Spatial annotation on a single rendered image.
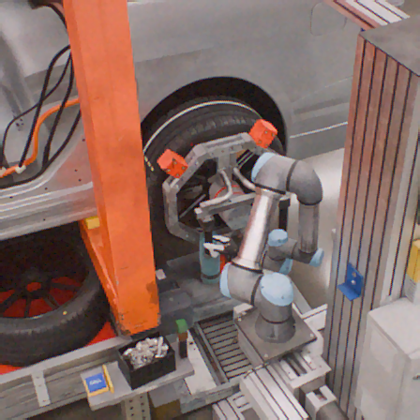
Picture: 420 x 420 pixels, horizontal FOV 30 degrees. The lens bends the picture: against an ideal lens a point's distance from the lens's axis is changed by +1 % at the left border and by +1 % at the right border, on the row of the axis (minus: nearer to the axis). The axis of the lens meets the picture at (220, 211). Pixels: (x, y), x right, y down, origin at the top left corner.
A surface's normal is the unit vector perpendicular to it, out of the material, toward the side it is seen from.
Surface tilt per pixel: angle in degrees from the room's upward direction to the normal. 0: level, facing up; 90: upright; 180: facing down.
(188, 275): 0
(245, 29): 90
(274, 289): 7
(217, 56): 90
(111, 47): 90
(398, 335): 0
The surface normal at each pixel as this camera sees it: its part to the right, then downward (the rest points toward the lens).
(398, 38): -0.02, -0.76
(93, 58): 0.39, 0.60
